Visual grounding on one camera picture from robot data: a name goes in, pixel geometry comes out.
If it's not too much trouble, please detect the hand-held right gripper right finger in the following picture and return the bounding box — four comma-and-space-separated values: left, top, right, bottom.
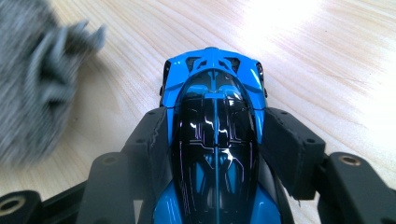
260, 106, 327, 201

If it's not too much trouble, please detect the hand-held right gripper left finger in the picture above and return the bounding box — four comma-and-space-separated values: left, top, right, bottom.
120, 106, 176, 200

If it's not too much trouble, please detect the blue and black toy car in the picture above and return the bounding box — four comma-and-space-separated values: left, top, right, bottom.
152, 46, 297, 224

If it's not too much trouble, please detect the grey terry towel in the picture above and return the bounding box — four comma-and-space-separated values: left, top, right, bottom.
0, 0, 106, 166

